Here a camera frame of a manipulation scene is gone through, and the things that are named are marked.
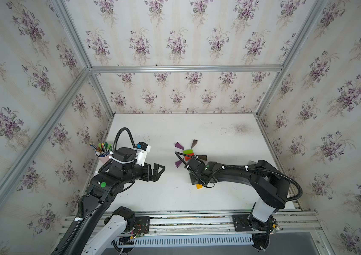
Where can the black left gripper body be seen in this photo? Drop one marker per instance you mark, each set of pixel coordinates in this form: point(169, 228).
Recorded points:
point(146, 175)

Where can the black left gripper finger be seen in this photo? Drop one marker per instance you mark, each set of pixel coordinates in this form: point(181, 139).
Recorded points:
point(158, 166)
point(156, 174)

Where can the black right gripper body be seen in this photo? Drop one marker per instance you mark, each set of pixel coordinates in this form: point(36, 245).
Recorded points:
point(195, 179)

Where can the purple triangle block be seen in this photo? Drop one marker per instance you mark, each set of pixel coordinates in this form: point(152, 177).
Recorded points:
point(179, 146)
point(178, 163)

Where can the green rectangular block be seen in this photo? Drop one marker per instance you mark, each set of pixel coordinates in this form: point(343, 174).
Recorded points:
point(188, 152)

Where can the red rectangular block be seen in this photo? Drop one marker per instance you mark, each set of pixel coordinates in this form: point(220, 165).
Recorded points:
point(188, 156)

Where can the brown triangle block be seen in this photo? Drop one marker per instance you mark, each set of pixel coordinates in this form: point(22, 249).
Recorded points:
point(194, 143)
point(202, 157)

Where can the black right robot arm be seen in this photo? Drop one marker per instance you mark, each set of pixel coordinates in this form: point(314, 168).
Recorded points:
point(273, 187)

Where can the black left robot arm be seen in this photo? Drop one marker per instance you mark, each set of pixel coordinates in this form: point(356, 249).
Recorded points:
point(122, 168)

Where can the pink pen cup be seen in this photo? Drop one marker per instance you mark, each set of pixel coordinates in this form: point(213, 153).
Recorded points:
point(104, 158)

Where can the colourful pens bundle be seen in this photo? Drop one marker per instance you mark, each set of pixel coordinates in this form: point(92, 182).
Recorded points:
point(102, 149)

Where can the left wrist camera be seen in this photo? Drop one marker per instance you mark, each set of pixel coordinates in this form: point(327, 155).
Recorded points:
point(142, 149)

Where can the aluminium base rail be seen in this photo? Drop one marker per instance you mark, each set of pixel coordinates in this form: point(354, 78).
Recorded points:
point(194, 229)

